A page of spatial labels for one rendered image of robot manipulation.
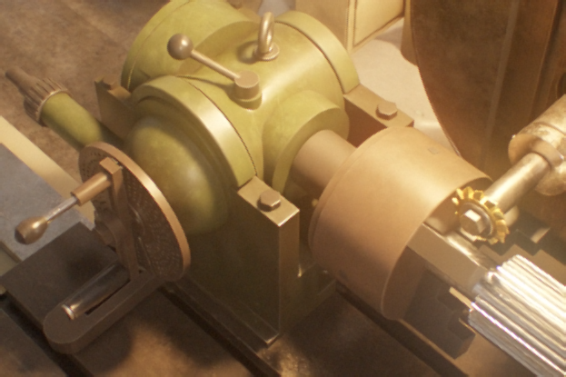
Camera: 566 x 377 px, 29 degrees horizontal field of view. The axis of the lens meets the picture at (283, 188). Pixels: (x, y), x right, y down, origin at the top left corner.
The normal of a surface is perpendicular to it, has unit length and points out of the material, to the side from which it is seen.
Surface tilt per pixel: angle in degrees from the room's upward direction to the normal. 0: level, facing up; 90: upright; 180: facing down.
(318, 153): 26
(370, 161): 13
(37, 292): 0
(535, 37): 90
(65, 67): 0
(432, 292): 65
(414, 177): 5
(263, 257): 90
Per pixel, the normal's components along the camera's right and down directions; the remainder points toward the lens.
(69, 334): -0.04, -0.61
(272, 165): -0.64, 0.22
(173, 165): -0.19, 0.07
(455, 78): -0.71, 0.54
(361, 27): 0.71, 0.54
